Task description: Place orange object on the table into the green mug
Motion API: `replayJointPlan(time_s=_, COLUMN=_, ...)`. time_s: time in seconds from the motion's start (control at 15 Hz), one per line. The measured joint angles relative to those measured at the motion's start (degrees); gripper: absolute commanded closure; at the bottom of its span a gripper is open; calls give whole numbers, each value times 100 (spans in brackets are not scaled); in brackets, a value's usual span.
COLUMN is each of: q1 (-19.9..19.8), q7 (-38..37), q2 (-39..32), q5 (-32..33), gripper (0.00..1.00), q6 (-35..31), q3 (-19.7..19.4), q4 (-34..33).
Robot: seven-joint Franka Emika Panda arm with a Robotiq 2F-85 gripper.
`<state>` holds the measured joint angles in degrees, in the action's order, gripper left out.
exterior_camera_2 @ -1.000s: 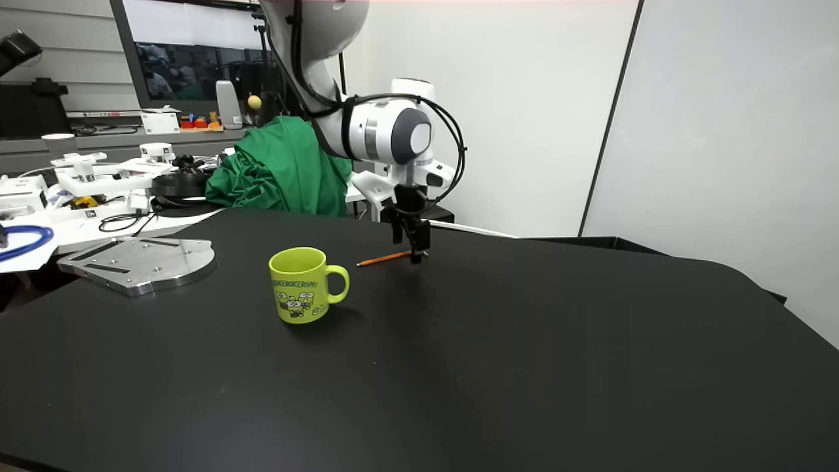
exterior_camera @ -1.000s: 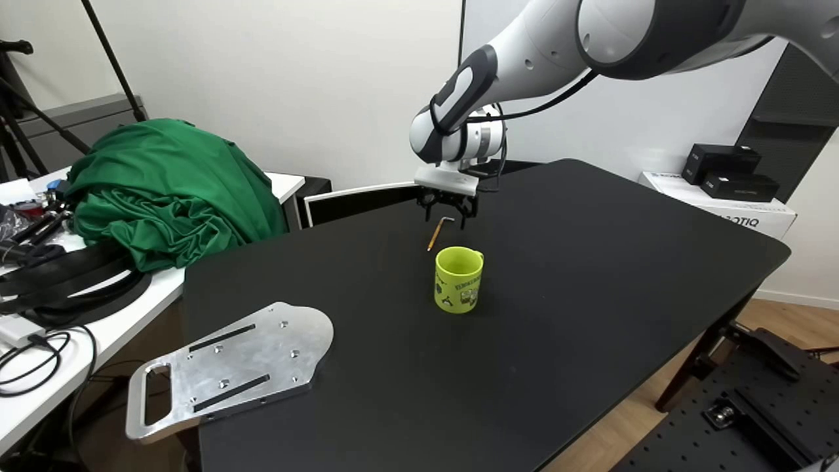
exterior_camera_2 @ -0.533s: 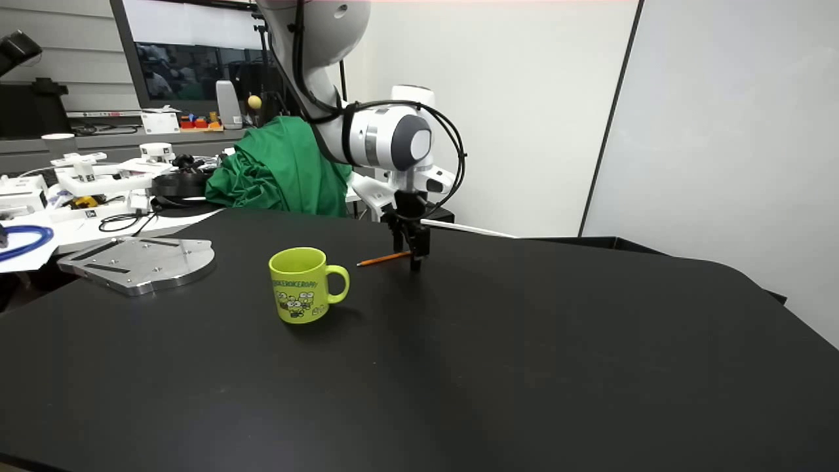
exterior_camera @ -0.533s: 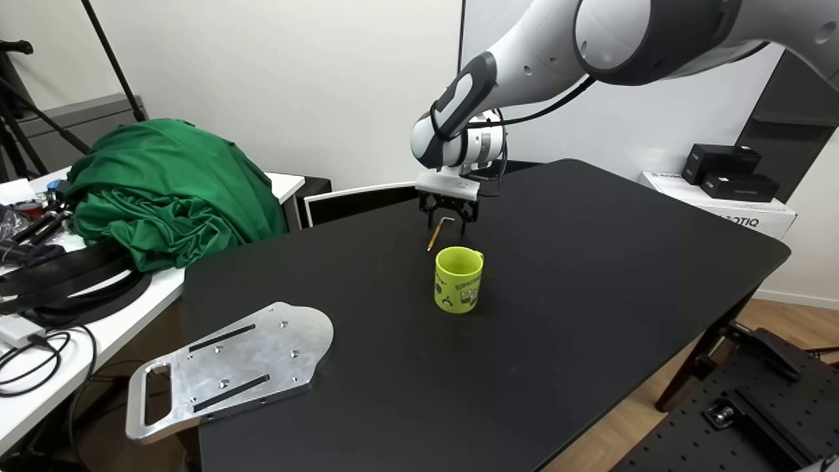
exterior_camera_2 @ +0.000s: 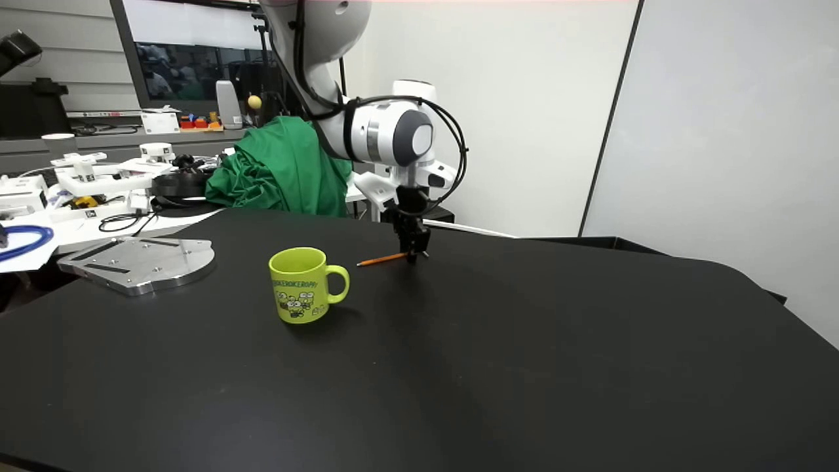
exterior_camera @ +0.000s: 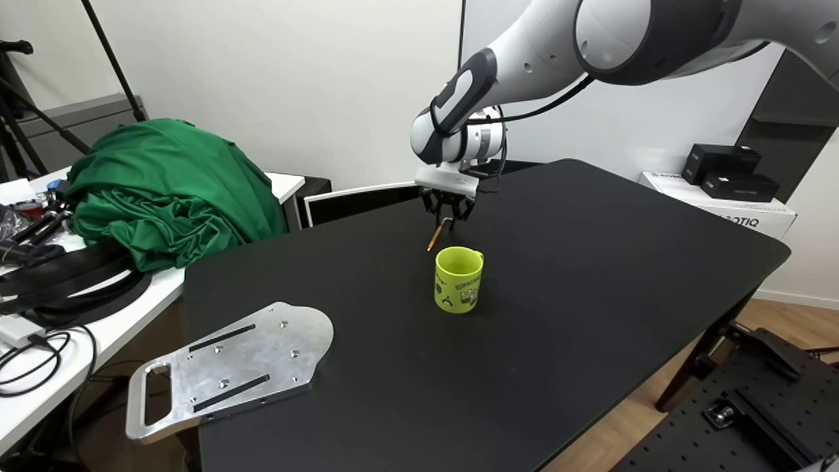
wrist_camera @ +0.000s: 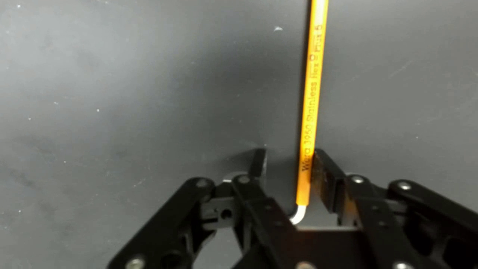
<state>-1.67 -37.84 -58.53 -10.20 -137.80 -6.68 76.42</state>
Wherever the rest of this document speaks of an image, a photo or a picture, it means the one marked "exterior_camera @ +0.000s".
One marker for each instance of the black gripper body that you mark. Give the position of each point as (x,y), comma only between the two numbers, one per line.
(448,205)

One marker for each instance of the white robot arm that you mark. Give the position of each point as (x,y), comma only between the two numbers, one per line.
(541,54)

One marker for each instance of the green mug with cartoon print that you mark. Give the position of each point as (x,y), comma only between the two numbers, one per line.
(456,282)

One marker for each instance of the aluminium mounting plate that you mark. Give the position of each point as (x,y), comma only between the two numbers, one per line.
(237,364)

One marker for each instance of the green cloth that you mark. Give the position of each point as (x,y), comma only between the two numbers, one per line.
(173,193)

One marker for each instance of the black device with rounded edges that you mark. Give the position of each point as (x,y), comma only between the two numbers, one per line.
(722,162)

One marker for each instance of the black table leg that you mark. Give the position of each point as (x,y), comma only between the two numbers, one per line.
(699,357)

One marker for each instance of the long white cardboard box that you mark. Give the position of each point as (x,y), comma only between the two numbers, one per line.
(743,214)

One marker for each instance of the flat black device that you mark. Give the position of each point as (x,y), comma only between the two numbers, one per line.
(741,184)

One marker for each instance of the white side table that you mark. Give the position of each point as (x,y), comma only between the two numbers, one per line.
(122,328)

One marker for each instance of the black optical breadboard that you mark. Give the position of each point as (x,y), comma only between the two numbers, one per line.
(743,420)

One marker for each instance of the dark grey cabinet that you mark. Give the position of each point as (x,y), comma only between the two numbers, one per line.
(800,113)

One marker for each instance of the black tripod pole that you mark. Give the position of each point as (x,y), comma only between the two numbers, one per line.
(114,61)

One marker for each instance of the black panel with white frame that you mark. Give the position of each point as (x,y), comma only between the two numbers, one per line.
(358,204)

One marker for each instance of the black camera tripod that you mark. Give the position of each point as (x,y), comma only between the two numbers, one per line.
(16,107)

